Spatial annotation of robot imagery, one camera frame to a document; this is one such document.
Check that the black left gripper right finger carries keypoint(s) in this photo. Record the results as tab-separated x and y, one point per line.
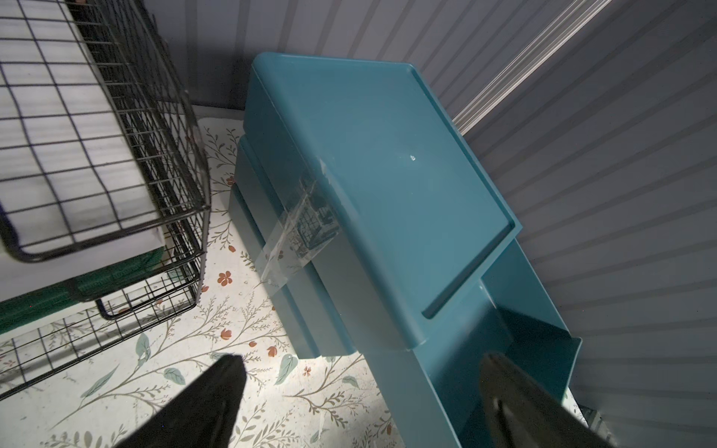
520	413

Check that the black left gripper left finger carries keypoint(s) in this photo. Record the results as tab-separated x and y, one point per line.
202	415

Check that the teal drawer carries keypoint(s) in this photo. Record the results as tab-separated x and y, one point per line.
433	391

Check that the teal two-drawer cabinet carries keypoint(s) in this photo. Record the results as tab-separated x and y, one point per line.
420	218

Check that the clear adhesive tape strip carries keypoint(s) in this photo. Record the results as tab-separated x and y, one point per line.
306	225

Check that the black wire desk rack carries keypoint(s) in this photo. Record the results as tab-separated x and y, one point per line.
104	187

